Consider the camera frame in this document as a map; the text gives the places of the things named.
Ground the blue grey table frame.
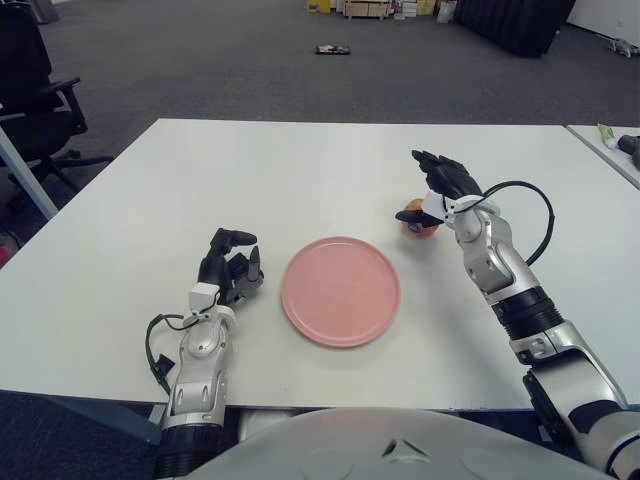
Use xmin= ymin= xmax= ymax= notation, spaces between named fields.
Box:
xmin=0 ymin=389 xmax=551 ymax=446

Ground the grey robot torso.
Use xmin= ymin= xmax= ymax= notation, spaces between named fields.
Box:
xmin=184 ymin=407 xmax=609 ymax=480

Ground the light grey desk leg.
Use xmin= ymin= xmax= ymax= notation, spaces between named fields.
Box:
xmin=0 ymin=122 xmax=59 ymax=221

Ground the grey bin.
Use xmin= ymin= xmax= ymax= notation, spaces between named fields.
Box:
xmin=34 ymin=0 xmax=60 ymax=24

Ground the red object under desk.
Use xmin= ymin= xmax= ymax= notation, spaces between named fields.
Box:
xmin=0 ymin=230 xmax=22 ymax=266

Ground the red yellow apple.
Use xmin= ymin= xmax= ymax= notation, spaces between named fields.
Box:
xmin=399 ymin=198 xmax=441 ymax=240

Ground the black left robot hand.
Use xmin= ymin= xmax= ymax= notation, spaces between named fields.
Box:
xmin=188 ymin=227 xmax=266 ymax=321

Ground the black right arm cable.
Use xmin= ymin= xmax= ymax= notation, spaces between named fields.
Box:
xmin=474 ymin=180 xmax=556 ymax=266

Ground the wooden pallet crate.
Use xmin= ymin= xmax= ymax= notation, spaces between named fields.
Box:
xmin=342 ymin=0 xmax=390 ymax=21

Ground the grey quadruped robot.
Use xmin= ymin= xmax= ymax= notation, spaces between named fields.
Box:
xmin=607 ymin=38 xmax=640 ymax=58

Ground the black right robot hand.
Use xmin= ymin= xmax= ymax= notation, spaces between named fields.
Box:
xmin=394 ymin=148 xmax=484 ymax=227

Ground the black office chair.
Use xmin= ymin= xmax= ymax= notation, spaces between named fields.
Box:
xmin=0 ymin=0 xmax=114 ymax=211

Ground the pink round plate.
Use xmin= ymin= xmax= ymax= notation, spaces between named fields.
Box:
xmin=280 ymin=236 xmax=403 ymax=350

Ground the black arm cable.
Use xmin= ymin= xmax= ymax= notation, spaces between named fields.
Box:
xmin=145 ymin=313 xmax=199 ymax=399
xmin=474 ymin=180 xmax=556 ymax=266

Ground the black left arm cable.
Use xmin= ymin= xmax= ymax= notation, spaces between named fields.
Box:
xmin=145 ymin=313 xmax=199 ymax=399

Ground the black curtain partition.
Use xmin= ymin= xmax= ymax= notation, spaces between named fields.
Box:
xmin=452 ymin=0 xmax=576 ymax=59

